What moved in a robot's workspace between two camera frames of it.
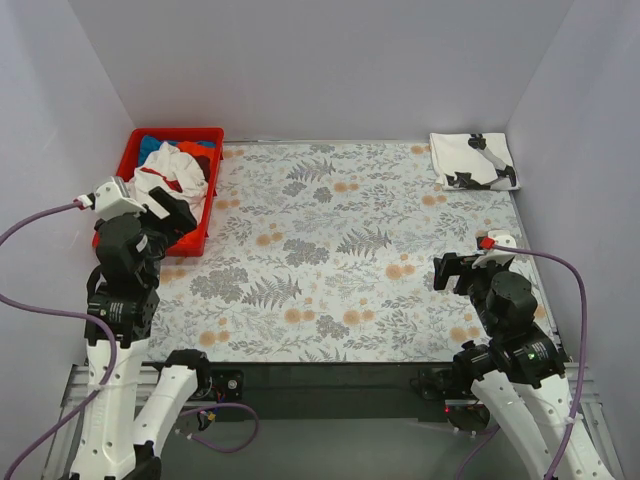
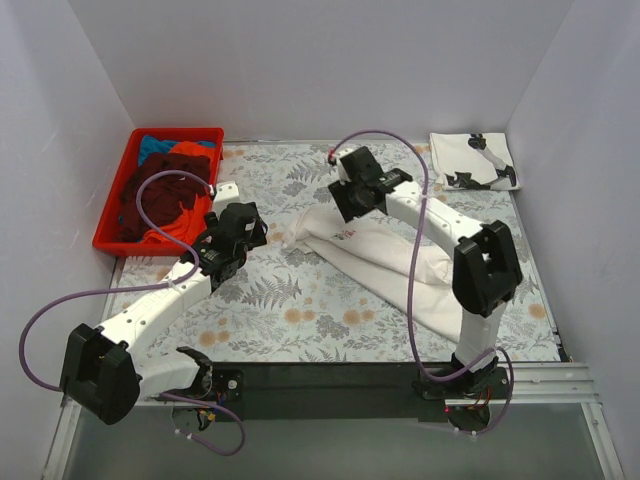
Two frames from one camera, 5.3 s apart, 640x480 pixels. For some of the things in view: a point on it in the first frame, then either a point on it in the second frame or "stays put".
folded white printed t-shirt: (473, 161) stays put
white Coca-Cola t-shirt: (176, 172) → (378, 254)
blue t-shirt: (149, 144) stays put
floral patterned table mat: (325, 252) stays put
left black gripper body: (163, 220) → (242, 220)
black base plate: (383, 391) stays put
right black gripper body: (461, 270) → (357, 163)
